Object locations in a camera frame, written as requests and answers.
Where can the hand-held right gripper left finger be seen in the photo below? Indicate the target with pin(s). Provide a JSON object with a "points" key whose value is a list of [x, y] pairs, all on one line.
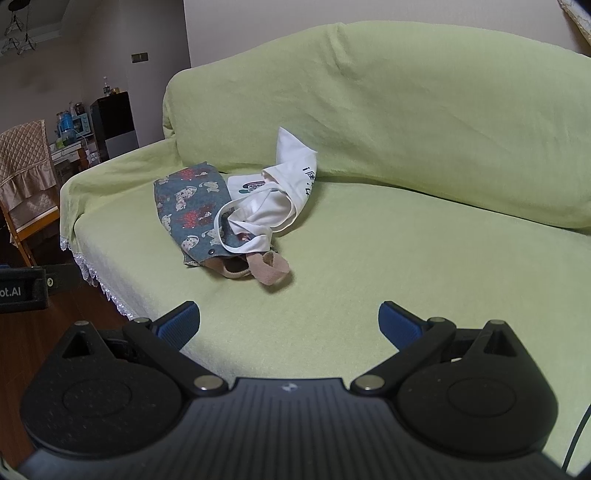
{"points": [[178, 325]]}

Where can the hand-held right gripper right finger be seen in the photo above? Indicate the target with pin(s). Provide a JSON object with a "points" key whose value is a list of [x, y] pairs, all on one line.
{"points": [[397, 325]]}

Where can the blue patterned shopping bag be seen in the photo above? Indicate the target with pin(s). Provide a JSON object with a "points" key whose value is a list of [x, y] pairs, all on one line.
{"points": [[194, 207]]}

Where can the white tote bag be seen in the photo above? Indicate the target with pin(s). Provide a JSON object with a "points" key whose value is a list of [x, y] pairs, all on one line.
{"points": [[272, 203]]}

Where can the wooden chair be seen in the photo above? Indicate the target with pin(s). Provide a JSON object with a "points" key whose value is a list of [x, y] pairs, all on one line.
{"points": [[23, 230]]}

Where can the beige quilted chair cover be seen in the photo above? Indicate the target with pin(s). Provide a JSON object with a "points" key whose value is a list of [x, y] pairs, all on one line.
{"points": [[23, 157]]}

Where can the white side table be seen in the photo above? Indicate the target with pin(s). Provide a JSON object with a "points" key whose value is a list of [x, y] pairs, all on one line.
{"points": [[69, 154]]}

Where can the blue water jug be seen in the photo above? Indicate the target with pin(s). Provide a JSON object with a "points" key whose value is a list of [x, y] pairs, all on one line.
{"points": [[67, 125]]}

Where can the blue microwave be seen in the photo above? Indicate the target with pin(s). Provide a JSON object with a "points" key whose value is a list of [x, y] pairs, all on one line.
{"points": [[82, 125]]}

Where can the green covered sofa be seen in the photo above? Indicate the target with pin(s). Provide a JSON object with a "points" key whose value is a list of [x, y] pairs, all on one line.
{"points": [[392, 138]]}

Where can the black fridge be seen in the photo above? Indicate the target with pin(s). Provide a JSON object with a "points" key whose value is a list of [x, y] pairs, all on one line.
{"points": [[114, 120]]}

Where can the clear bottle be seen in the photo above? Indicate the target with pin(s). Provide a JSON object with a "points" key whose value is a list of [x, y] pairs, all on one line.
{"points": [[106, 85]]}

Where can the ceiling lamp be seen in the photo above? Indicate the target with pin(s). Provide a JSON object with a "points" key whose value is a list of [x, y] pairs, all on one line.
{"points": [[16, 27]]}

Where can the wall switch panel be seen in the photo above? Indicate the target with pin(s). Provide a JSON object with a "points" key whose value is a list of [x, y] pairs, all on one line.
{"points": [[140, 57]]}

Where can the picture frame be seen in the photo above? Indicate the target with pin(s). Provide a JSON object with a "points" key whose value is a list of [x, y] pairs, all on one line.
{"points": [[577, 21]]}

